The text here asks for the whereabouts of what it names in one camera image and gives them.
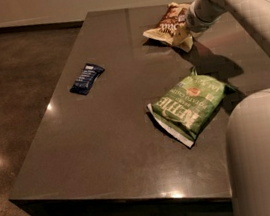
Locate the brown chip bag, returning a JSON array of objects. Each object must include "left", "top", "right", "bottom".
[{"left": 143, "top": 2, "right": 194, "bottom": 53}]

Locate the green jalapeno chip bag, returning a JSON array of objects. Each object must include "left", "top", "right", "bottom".
[{"left": 147, "top": 68, "right": 236, "bottom": 148}]

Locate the dark blue snack bar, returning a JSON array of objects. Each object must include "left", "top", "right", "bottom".
[{"left": 70, "top": 63, "right": 105, "bottom": 95}]

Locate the dark table base frame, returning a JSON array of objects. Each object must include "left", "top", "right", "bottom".
[{"left": 10, "top": 198, "right": 234, "bottom": 216}]

